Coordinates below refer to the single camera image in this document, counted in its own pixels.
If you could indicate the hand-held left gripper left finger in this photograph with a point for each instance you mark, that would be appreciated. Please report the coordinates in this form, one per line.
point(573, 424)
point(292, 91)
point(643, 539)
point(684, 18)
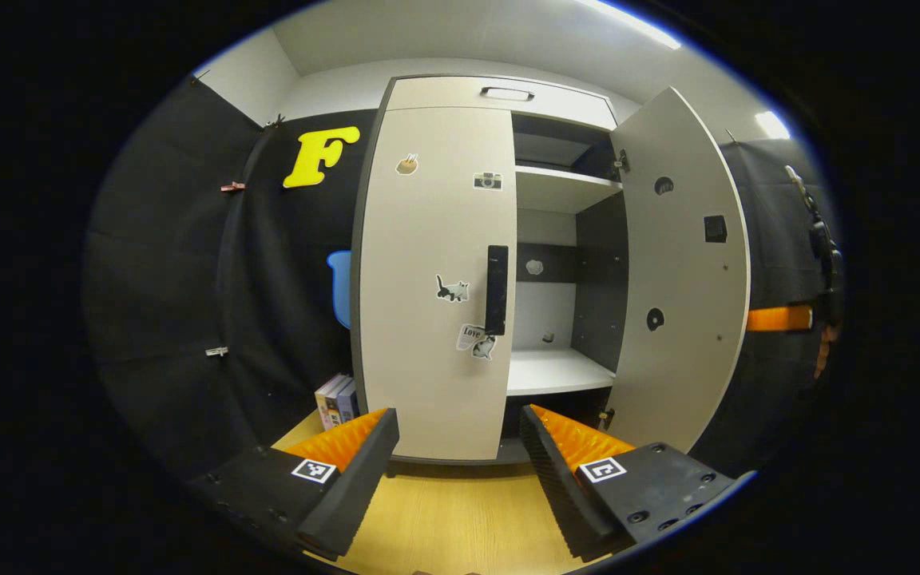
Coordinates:
point(356, 487)

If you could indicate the black backdrop cloth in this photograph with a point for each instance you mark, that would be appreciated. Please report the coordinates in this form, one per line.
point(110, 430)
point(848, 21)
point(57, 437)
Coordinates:
point(164, 279)

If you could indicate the beige cabinet drawer front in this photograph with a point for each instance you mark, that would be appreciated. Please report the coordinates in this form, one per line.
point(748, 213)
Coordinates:
point(444, 94)

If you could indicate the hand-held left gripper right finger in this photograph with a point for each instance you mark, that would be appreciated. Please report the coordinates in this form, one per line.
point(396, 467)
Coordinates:
point(560, 487)

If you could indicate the grey book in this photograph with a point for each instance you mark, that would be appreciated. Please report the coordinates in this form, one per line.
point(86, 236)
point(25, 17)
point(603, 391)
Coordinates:
point(336, 406)

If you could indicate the white cabinet shelf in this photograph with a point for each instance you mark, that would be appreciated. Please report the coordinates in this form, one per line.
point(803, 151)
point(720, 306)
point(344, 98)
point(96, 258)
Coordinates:
point(556, 371)
point(564, 192)

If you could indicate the pink cloth clip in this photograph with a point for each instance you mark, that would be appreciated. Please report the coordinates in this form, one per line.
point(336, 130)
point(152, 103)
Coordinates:
point(232, 187)

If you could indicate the long ceiling light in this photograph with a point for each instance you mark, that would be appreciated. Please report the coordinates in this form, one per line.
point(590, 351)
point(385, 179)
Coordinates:
point(632, 24)

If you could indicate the beige cabinet door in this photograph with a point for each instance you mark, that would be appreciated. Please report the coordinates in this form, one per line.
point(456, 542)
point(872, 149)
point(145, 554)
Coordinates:
point(684, 359)
point(420, 263)

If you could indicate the small ceiling light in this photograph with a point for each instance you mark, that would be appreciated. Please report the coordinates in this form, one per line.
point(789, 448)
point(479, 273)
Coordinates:
point(771, 125)

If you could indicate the beige double-door shoe cabinet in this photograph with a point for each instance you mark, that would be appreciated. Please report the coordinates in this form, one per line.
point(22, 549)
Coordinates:
point(600, 279)

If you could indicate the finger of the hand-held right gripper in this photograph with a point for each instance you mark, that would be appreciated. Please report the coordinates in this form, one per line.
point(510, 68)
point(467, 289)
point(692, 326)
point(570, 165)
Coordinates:
point(825, 351)
point(779, 319)

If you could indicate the black cloth clip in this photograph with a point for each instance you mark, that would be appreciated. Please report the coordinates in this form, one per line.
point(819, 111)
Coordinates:
point(200, 77)
point(727, 135)
point(275, 121)

